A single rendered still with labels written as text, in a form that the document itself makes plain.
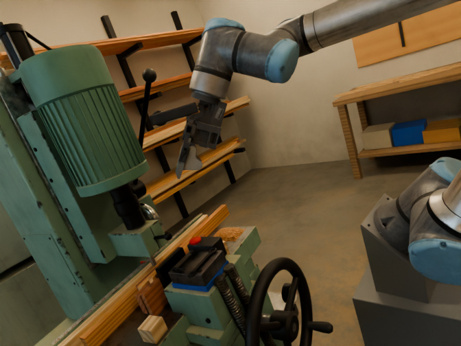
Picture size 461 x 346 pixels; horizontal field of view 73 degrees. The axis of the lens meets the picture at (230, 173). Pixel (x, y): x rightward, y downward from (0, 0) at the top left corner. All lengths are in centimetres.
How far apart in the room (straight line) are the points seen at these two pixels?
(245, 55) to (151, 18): 359
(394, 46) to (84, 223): 334
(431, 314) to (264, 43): 87
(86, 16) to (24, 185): 300
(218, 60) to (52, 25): 297
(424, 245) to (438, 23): 299
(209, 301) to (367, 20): 66
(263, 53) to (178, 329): 61
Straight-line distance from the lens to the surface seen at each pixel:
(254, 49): 70
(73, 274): 100
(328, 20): 78
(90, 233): 89
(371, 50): 376
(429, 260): 84
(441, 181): 96
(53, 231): 95
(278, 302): 112
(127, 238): 84
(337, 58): 389
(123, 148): 74
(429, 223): 83
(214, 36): 74
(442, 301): 116
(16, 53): 93
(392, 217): 106
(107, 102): 75
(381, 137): 346
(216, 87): 72
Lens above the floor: 133
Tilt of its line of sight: 15 degrees down
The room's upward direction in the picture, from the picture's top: 19 degrees counter-clockwise
